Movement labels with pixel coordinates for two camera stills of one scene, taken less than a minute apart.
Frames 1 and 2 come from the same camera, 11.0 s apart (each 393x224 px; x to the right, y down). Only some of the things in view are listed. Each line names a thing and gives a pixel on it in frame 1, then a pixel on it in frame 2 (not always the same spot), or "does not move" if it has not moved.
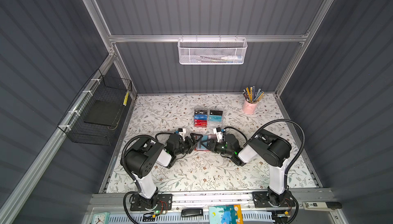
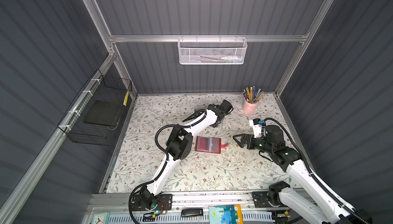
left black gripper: [192, 135] to [214, 125]
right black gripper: [213, 144] to [249, 137]
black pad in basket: [103, 112] does not move
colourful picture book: [228, 214] does not move
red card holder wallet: [200, 147] does not move
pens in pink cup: [252, 95] does not move
